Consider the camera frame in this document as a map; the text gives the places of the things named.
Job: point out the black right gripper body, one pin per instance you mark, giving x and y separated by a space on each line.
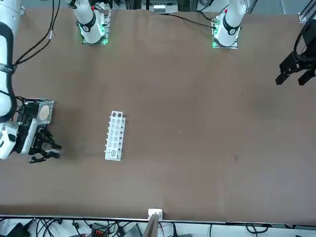
37 145

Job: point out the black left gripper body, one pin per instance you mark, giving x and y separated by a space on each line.
309 37

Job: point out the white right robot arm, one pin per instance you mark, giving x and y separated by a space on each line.
89 27

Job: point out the steel tray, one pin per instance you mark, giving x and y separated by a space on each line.
29 116

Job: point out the aluminium corner profile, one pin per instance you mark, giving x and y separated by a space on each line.
22 9
304 16

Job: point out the white test tube rack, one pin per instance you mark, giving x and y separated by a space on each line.
118 158

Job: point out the black power adapter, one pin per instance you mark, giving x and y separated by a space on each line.
17 230

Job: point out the black device with red stripes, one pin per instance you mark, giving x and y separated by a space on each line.
98 232

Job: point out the grey metal box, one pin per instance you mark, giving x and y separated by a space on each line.
134 232

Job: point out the white power strip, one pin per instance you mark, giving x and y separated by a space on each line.
159 8

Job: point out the aluminium camera post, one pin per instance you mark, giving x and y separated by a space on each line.
155 214

